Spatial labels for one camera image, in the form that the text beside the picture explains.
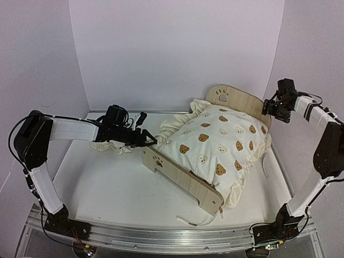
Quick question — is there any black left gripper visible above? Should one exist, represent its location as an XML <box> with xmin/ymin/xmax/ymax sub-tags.
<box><xmin>113</xmin><ymin>125</ymin><xmax>158</xmax><ymax>148</ymax></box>

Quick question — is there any bear print cushion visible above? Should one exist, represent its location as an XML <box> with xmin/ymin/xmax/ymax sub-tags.
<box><xmin>155</xmin><ymin>99</ymin><xmax>271</xmax><ymax>215</ymax></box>

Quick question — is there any wooden pet bed frame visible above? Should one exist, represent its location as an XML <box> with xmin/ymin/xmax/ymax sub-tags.
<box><xmin>141</xmin><ymin>84</ymin><xmax>271</xmax><ymax>216</ymax></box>

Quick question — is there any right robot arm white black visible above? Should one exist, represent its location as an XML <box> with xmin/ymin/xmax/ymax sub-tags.
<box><xmin>249</xmin><ymin>78</ymin><xmax>343</xmax><ymax>248</ymax></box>

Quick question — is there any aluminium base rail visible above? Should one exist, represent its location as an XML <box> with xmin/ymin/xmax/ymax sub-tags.
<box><xmin>25</xmin><ymin>204</ymin><xmax>317</xmax><ymax>252</ymax></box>

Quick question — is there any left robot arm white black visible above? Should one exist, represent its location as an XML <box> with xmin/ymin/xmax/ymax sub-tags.
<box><xmin>8</xmin><ymin>105</ymin><xmax>157</xmax><ymax>240</ymax></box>

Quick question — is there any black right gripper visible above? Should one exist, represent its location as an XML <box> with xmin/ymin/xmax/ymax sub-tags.
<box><xmin>262</xmin><ymin>99</ymin><xmax>291</xmax><ymax>123</ymax></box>

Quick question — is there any small circuit board with leds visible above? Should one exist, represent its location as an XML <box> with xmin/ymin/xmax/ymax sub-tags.
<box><xmin>72</xmin><ymin>242</ymin><xmax>98</xmax><ymax>258</ymax></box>

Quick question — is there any small bear print pillow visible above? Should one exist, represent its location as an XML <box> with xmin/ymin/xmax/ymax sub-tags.
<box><xmin>89</xmin><ymin>141</ymin><xmax>133</xmax><ymax>155</ymax></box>

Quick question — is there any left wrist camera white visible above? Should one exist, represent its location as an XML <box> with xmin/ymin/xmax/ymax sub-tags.
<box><xmin>134</xmin><ymin>112</ymin><xmax>147</xmax><ymax>128</ymax></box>

